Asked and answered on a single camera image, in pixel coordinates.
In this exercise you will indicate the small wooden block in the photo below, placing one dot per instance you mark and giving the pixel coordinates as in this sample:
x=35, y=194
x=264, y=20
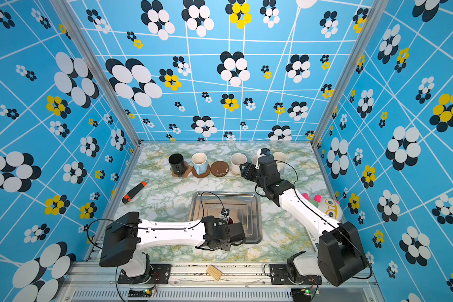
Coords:
x=214, y=272

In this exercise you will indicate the aluminium front rail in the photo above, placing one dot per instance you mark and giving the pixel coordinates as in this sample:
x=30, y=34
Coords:
x=241, y=281

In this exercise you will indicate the paw shaped cork coaster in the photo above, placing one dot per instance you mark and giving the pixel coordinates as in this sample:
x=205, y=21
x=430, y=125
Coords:
x=185, y=174

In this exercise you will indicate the dark brown round coaster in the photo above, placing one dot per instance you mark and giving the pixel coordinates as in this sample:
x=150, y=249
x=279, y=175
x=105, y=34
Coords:
x=203, y=175

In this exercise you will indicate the scratched brown round coaster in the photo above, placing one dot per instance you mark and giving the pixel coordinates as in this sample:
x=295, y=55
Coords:
x=220, y=169

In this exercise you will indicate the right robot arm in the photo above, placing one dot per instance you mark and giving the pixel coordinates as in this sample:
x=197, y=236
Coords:
x=340, y=254

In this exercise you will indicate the black mug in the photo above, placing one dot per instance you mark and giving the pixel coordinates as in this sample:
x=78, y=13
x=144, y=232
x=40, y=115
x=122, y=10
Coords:
x=177, y=163

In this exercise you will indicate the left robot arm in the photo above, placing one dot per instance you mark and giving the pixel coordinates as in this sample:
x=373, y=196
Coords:
x=127, y=238

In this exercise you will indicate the pink plush toy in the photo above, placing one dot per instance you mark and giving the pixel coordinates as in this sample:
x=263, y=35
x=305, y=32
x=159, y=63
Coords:
x=327, y=206

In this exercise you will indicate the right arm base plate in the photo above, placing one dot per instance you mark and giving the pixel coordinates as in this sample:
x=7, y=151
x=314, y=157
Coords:
x=279, y=275

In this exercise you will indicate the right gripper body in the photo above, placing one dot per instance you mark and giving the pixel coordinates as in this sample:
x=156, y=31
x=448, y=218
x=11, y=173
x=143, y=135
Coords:
x=253, y=174

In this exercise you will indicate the white mug blue handle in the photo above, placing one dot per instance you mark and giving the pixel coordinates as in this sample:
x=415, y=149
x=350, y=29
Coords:
x=200, y=163

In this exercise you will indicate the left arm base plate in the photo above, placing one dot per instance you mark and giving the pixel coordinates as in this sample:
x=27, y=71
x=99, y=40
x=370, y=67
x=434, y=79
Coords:
x=155, y=274

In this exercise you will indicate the metal tray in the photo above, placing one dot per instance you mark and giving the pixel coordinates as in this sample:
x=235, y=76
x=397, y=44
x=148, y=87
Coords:
x=244, y=208

